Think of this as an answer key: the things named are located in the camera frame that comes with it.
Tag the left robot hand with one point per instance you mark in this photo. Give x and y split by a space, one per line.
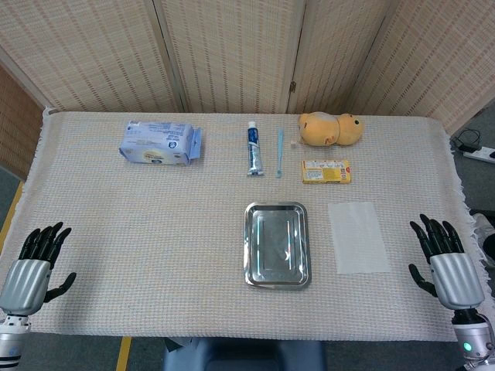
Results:
27 276

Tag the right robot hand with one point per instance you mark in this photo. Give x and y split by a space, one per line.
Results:
452 276

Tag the translucent white paper sheet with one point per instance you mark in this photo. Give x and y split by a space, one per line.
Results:
357 237

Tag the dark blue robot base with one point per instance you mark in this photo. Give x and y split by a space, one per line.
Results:
243 355

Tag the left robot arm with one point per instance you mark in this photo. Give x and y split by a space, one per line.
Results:
11 342

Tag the yellow soap box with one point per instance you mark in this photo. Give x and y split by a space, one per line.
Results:
326 171

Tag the metal tray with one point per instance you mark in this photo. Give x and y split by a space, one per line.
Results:
277 245

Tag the white power strip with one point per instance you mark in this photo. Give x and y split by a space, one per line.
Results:
479 152

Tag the woven table cloth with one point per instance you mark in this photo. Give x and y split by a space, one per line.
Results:
193 232

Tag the blue wet wipes pack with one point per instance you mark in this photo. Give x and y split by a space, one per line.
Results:
158 143

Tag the yellow plush toy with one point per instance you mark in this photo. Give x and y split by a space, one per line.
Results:
330 129

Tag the light blue toothbrush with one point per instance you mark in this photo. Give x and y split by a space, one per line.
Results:
279 152

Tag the blue white toothpaste tube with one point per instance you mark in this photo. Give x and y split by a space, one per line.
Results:
255 148

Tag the folding bamboo screen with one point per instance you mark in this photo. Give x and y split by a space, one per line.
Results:
247 54

